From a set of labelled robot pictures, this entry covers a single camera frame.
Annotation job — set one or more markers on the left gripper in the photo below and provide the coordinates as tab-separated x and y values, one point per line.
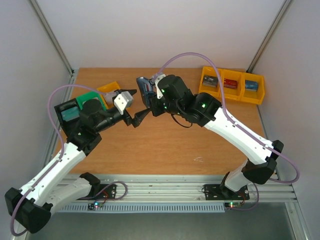
138	118

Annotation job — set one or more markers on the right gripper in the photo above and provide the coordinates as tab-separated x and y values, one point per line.
152	104

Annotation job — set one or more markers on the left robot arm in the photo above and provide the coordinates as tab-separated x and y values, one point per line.
32	205

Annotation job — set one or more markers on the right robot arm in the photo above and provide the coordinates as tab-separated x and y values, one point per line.
261	153

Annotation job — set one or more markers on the white card stack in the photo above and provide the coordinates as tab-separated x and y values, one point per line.
109	98

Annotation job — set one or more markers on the black card stack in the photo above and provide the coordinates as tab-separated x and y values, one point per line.
210	81

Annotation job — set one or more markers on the teal card stack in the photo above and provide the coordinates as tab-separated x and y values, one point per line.
70	114

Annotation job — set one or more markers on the red card stack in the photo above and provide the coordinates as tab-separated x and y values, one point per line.
230	83

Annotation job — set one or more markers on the blue card stack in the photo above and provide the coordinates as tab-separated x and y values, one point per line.
251	85

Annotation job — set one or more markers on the yellow bin left side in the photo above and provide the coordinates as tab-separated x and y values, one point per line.
111	87

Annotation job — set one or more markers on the yellow bin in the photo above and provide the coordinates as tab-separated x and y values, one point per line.
251	96
215	92
111	87
233	94

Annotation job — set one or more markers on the green bin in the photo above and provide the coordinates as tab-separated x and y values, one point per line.
81	99

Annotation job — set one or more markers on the yellow bin far left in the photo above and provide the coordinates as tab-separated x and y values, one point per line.
215	92

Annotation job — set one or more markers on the black bin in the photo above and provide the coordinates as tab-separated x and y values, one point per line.
70	127

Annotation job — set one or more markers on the yellow bin middle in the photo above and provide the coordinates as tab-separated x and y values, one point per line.
233	94

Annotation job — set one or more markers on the yellow bin far right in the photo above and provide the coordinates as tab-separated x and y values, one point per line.
251	96

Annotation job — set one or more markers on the left controller board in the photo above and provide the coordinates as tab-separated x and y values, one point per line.
95	206

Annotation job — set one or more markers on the controller board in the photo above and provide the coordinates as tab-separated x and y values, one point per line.
232	205
95	206

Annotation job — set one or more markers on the left corner aluminium profile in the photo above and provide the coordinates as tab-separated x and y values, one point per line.
49	32

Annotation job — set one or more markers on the corner aluminium profile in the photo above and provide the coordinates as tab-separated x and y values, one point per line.
49	32
284	8

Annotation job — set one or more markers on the right controller board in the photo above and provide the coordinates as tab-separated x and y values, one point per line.
232	205

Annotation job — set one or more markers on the right corner aluminium profile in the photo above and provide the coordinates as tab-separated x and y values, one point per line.
284	8

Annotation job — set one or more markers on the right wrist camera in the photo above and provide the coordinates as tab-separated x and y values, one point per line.
155	80

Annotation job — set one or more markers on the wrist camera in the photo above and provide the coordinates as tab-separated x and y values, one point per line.
123	101
155	80

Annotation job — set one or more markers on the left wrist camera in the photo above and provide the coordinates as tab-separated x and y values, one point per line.
123	101

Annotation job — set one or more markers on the aluminium rail base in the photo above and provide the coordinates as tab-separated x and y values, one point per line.
177	188

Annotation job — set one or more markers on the grey slotted cable duct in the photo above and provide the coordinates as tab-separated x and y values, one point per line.
134	208

